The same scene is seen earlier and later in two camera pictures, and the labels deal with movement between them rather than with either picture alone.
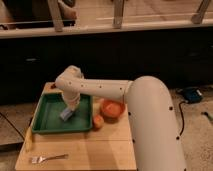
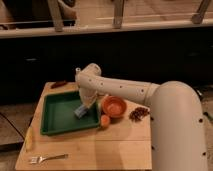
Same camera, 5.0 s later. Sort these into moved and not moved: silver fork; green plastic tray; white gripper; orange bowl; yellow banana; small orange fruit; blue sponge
Moved: small orange fruit; white gripper; green plastic tray; blue sponge
Not moved: silver fork; yellow banana; orange bowl
